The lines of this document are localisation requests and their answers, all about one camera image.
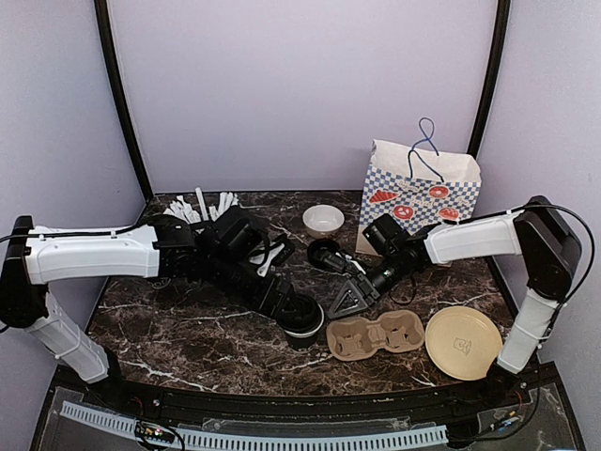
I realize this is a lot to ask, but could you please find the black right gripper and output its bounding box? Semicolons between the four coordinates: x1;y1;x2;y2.
327;251;408;320

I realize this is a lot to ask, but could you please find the black coffee cup lid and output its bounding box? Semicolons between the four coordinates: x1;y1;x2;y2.
276;293;324;334

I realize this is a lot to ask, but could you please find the black and white paper cup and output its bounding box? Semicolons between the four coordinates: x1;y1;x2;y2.
283;325;321;351

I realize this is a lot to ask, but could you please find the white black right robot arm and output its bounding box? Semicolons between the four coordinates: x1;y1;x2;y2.
322;196;581;374

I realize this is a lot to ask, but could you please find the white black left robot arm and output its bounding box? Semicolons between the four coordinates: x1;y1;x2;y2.
1;206;322;410

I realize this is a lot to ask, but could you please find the brown cardboard cup carrier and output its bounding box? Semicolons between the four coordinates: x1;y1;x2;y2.
326;310;425;362

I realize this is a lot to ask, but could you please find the stack of black lids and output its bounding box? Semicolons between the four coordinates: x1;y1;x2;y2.
307;239;346;272

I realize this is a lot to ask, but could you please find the white ceramic bowl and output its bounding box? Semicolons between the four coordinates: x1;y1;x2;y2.
302;204;345;239

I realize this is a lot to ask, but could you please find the cream round plate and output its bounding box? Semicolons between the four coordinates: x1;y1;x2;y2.
425;306;502;381

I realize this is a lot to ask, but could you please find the bundle of wrapped straws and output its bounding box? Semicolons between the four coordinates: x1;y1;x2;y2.
163;187;239;225

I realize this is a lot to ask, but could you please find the blue checkered paper bag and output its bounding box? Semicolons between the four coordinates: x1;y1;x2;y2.
355;117;482;256

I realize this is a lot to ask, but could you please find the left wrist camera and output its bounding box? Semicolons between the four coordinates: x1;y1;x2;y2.
248;234;296;277

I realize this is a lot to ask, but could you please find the black table edge rail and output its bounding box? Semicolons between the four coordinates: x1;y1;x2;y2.
85;363;559;425

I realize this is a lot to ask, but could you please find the white slotted cable duct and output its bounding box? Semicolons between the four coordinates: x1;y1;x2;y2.
59;401;449;450

